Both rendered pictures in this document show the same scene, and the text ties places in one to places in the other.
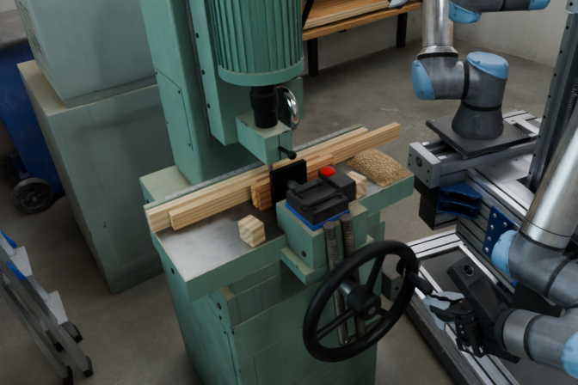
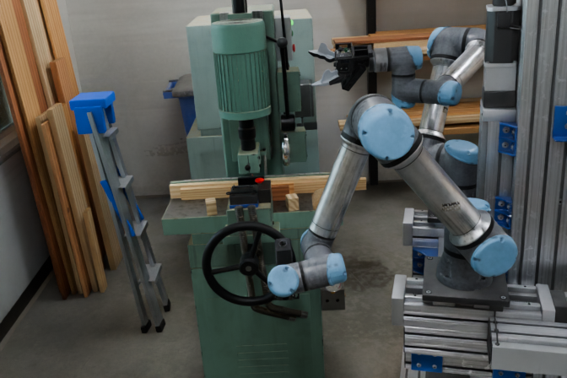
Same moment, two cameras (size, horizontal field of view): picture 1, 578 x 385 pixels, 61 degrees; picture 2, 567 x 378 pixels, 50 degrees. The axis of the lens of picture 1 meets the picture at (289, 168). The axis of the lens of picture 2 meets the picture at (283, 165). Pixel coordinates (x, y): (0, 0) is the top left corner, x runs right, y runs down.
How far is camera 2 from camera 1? 1.31 m
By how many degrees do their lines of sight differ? 32
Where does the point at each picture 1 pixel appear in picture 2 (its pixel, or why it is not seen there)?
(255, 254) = (207, 220)
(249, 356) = (202, 298)
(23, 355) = (132, 306)
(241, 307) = (197, 255)
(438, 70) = not seen: hidden behind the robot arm
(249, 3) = (224, 72)
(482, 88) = (449, 168)
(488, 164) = not seen: hidden behind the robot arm
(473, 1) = (400, 92)
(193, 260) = (175, 213)
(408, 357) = not seen: outside the picture
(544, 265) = (309, 243)
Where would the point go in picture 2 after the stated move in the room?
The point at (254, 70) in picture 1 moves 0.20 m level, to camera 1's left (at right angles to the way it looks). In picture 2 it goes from (227, 110) to (180, 105)
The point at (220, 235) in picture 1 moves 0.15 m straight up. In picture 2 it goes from (198, 207) to (194, 166)
